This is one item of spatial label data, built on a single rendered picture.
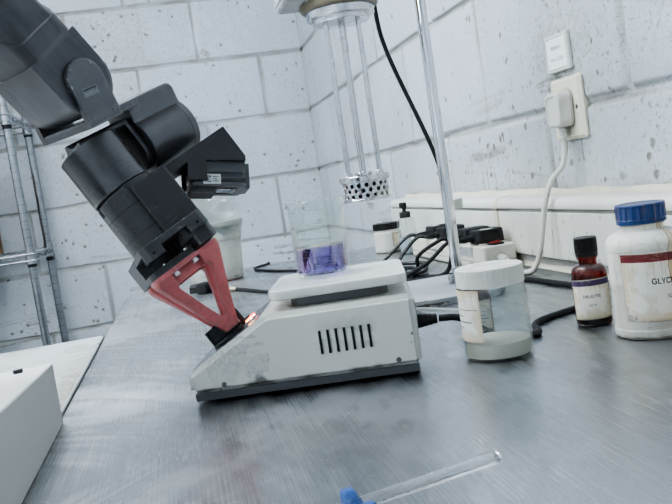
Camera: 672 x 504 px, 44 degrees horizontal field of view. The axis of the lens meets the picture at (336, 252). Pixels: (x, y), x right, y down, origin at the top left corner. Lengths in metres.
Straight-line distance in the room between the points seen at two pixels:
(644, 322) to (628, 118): 0.39
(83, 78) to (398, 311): 0.32
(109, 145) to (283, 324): 0.21
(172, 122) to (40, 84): 0.13
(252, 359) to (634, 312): 0.33
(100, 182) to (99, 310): 2.40
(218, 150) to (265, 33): 2.43
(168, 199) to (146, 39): 2.44
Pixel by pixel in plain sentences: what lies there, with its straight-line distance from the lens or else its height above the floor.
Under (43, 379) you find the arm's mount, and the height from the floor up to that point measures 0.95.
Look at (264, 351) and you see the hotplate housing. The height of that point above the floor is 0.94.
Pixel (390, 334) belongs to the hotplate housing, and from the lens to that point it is 0.70.
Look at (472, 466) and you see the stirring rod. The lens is 0.40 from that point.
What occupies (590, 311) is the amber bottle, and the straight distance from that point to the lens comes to 0.81.
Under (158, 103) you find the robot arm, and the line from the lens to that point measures 0.79.
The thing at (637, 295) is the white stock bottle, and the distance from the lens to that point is 0.74.
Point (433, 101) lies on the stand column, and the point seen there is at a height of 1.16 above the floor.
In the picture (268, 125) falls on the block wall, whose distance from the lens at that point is 3.12.
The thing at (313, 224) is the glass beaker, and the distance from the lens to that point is 0.73.
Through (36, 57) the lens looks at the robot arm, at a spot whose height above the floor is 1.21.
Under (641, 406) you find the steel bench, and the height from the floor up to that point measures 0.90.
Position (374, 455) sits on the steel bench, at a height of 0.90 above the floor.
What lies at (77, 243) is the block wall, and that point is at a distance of 3.11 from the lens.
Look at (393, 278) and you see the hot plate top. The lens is 0.69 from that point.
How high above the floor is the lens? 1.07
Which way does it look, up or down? 5 degrees down
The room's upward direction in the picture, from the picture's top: 9 degrees counter-clockwise
